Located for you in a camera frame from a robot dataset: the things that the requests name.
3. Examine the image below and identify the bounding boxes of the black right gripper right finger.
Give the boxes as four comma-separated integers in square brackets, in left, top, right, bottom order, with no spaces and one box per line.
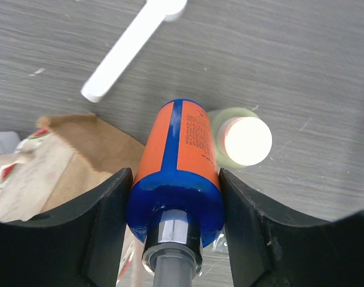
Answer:
[219,169,364,286]

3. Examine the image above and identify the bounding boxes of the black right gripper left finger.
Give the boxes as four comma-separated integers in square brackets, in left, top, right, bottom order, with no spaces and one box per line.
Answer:
[0,168,133,286]

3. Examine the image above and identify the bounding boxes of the watermelon print canvas bag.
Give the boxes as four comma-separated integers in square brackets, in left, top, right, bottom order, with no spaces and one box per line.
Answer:
[0,114,144,286]

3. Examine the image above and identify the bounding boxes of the blue orange pump bottle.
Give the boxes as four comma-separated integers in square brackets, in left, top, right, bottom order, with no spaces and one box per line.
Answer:
[126,99,225,286]

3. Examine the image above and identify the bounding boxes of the pale green bottle cream cap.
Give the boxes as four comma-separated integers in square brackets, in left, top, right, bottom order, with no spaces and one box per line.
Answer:
[207,108,273,169]

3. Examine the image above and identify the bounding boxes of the white rack base foot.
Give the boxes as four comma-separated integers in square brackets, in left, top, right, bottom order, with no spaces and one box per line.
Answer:
[81,0,188,103]

